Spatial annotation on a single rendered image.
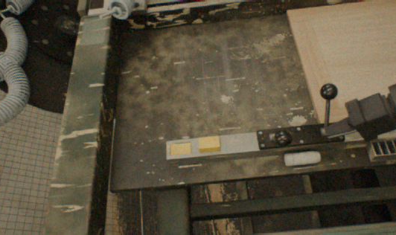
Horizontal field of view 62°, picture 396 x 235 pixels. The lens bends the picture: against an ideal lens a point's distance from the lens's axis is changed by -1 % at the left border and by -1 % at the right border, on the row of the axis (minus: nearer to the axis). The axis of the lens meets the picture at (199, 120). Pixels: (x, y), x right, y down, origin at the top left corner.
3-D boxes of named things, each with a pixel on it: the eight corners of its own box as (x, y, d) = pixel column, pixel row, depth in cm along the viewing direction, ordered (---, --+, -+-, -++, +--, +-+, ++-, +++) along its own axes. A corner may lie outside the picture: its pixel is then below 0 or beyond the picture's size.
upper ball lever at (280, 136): (282, 144, 80) (295, 146, 67) (266, 146, 80) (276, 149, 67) (280, 128, 80) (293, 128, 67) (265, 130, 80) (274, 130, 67)
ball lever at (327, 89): (336, 139, 77) (341, 86, 71) (320, 140, 77) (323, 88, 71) (330, 131, 80) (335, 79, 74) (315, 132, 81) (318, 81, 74)
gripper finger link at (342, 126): (324, 126, 71) (353, 116, 68) (328, 140, 69) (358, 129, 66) (321, 124, 70) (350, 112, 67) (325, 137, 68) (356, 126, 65)
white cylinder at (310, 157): (285, 168, 80) (318, 164, 80) (287, 163, 77) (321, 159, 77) (283, 157, 82) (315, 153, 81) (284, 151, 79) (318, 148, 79)
